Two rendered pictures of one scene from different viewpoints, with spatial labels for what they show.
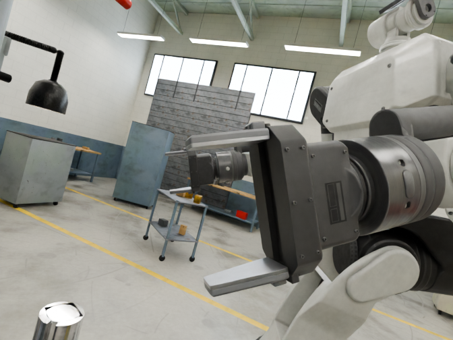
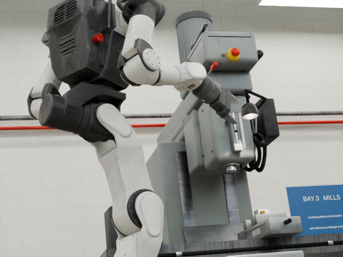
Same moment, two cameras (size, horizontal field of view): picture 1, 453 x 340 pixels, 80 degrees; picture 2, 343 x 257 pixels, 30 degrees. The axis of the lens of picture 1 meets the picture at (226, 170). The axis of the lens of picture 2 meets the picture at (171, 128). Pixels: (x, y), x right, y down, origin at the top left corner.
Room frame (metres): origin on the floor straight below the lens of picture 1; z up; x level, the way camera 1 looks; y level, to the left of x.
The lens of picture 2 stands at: (2.46, -1.45, 0.54)
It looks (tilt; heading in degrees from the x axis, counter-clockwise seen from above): 19 degrees up; 143
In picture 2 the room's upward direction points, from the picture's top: 6 degrees counter-clockwise
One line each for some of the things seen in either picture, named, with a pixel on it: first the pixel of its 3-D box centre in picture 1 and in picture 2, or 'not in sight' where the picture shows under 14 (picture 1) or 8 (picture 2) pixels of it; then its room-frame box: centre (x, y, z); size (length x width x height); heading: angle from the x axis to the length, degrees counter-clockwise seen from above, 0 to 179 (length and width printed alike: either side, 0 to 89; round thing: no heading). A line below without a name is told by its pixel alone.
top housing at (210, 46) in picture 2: not in sight; (215, 67); (0.32, 0.47, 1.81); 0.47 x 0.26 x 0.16; 159
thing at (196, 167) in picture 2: not in sight; (214, 145); (0.15, 0.54, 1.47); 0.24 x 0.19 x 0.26; 69
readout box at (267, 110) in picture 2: not in sight; (264, 123); (0.17, 0.89, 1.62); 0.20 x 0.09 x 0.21; 159
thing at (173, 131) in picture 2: not in sight; (192, 130); (-0.14, 0.64, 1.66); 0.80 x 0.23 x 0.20; 159
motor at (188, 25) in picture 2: not in sight; (196, 45); (0.10, 0.55, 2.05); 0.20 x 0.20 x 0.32
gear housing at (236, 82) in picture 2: not in sight; (217, 94); (0.29, 0.48, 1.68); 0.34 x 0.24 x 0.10; 159
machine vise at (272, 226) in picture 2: not in sight; (267, 228); (0.40, 0.57, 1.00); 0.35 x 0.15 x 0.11; 162
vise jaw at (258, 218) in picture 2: not in sight; (268, 219); (0.43, 0.56, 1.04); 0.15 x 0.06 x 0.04; 72
